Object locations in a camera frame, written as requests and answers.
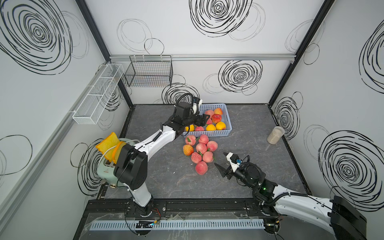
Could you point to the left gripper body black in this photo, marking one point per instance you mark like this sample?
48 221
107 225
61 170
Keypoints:
190 120

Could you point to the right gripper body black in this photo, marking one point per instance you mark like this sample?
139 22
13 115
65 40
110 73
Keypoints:
241 176

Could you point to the light blue plastic basket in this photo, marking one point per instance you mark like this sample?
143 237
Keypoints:
225 119

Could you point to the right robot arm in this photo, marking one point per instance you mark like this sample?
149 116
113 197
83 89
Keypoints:
336 215

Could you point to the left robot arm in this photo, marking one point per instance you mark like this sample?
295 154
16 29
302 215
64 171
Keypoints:
131 167

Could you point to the pink peach with leaf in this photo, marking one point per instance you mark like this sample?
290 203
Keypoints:
190 140

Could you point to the frosted plastic cup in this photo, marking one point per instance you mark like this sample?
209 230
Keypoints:
275 135

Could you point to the yellow toast slice front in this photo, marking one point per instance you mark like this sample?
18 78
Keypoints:
117 151

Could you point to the yellow toast slice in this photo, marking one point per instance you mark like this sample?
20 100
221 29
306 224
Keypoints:
111 141
117 151

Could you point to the yellow toast slice rear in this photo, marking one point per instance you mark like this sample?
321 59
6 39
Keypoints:
111 141

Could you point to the mint green toaster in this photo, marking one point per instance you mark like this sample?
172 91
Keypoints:
106 167

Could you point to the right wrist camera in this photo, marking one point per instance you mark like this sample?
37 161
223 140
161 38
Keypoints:
234 161

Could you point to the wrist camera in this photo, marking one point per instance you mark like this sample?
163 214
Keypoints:
234 161
196 103

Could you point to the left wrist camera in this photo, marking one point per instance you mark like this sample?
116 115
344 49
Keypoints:
196 103

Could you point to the black wire wall basket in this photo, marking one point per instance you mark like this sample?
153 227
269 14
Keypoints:
150 71

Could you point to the grey slotted cable duct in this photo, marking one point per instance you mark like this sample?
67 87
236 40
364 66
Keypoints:
230 224

